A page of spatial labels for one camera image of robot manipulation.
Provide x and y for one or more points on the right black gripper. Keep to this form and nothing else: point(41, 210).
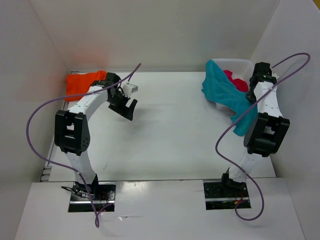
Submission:
point(252, 98)

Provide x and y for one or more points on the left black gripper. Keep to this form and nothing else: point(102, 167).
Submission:
point(127, 112)

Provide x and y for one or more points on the teal t shirt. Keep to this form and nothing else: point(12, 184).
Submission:
point(230, 97)

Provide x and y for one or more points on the orange t shirt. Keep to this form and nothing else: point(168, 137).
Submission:
point(80, 83)

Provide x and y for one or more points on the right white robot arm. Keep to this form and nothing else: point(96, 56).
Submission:
point(267, 131)

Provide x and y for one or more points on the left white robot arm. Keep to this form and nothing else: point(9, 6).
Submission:
point(71, 130)

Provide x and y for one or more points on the white plastic basket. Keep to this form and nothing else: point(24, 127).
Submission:
point(240, 65)

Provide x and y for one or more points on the pink t shirt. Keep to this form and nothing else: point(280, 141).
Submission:
point(240, 84)

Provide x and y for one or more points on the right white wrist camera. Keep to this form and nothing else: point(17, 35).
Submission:
point(273, 74)

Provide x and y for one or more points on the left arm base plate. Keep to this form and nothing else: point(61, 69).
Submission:
point(104, 201)

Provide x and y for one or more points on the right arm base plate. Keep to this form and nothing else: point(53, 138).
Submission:
point(218, 198)

